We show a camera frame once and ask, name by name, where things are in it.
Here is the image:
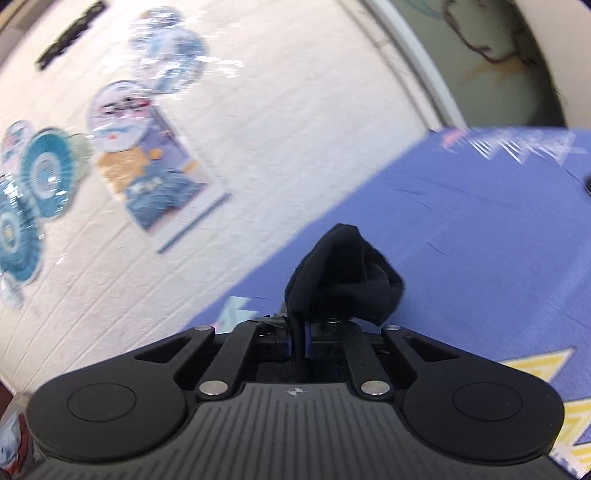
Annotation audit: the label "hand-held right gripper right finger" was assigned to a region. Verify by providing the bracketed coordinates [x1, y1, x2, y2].
[306, 318, 459, 401]

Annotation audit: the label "blue printed bed sheet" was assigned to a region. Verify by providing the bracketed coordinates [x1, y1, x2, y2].
[191, 126, 591, 480]

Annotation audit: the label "pale green round fan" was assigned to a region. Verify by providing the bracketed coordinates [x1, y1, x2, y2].
[69, 133, 96, 182]

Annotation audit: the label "black pants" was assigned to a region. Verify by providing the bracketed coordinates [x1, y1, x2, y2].
[283, 223, 406, 361]

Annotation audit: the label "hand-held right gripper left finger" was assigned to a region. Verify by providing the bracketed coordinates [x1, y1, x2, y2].
[134, 316, 297, 401]

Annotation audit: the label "round white hand fan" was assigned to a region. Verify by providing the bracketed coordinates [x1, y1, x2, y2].
[0, 274, 25, 311]

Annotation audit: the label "white window frame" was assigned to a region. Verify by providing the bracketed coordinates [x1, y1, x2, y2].
[339, 0, 591, 134]

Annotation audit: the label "round cartoon print fan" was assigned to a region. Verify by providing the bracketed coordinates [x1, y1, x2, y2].
[87, 80, 158, 154]
[128, 8, 209, 94]

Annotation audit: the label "wall poster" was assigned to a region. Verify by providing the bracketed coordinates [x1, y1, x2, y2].
[94, 107, 230, 254]

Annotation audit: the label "colourful printed cloth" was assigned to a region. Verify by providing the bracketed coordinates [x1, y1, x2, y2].
[0, 392, 38, 477]

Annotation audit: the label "small blue paper fan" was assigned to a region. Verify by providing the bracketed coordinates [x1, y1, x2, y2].
[18, 128, 77, 219]

